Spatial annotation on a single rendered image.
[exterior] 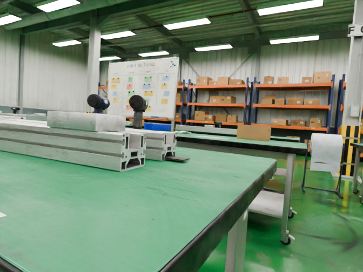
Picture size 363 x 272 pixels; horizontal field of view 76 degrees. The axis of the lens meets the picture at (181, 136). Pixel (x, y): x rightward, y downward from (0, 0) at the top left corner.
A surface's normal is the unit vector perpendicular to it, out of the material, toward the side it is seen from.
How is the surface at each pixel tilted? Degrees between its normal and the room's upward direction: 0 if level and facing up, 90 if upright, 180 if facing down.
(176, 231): 0
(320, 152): 104
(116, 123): 90
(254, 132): 89
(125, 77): 90
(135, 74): 90
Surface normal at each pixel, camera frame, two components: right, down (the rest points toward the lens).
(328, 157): -0.44, 0.24
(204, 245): 0.88, 0.08
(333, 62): -0.47, 0.01
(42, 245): 0.07, -1.00
